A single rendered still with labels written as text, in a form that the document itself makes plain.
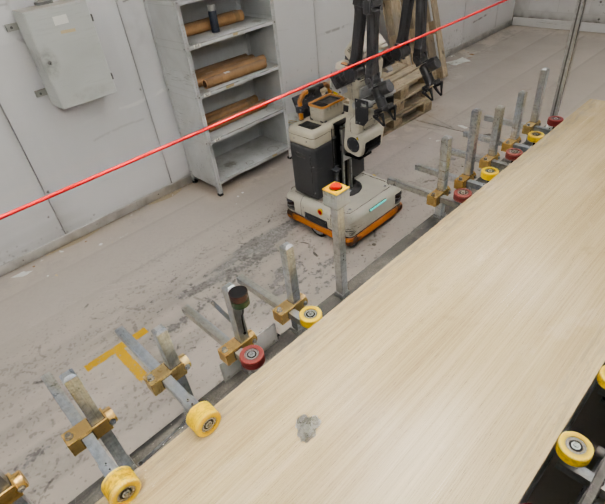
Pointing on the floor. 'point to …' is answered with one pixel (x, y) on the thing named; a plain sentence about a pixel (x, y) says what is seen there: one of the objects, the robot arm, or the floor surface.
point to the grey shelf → (243, 154)
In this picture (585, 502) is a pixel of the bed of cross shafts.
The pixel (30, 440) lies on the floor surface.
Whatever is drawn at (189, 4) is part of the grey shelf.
